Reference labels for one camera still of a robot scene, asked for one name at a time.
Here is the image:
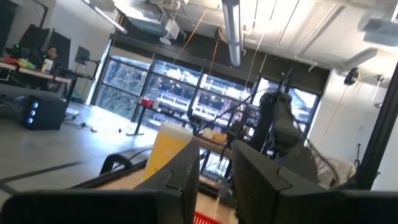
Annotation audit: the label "white box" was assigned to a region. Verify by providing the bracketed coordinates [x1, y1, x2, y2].
[41, 58, 54, 75]

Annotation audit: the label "black frame bracket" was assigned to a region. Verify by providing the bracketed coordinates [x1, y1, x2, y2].
[99, 153, 134, 175]

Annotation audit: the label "black frame post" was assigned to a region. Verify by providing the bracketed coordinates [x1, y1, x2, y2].
[354, 62, 398, 191]

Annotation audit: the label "white cloth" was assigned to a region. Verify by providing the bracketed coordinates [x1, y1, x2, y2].
[313, 156, 358, 189]

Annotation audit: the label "yellow wipes canister white lid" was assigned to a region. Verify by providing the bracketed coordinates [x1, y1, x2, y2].
[144, 123, 194, 181]

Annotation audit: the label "person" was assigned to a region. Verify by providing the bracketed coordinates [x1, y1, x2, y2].
[37, 46, 63, 74]

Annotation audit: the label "black hanging cable reel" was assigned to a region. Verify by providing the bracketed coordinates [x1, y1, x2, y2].
[343, 67, 361, 86]

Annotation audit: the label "black computer tower blue lights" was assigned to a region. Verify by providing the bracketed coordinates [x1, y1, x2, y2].
[21, 94, 68, 131]

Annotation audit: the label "wooden work table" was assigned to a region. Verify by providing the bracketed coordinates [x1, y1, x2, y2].
[0, 60, 78, 103]

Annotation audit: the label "black monitor on stand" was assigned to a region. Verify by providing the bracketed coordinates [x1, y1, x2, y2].
[73, 45, 102, 68]

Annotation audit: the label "red plastic basket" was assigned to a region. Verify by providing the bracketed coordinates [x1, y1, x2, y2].
[194, 211, 223, 224]

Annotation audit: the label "long ceiling light tube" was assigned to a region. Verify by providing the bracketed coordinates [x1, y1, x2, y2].
[221, 0, 243, 68]

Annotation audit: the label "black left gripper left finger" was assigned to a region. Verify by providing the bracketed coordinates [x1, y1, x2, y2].
[135, 139, 200, 224]

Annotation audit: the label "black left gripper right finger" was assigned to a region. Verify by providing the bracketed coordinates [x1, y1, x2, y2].
[231, 139, 327, 224]

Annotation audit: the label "black side table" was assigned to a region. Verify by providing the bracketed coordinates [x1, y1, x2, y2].
[126, 99, 200, 138]

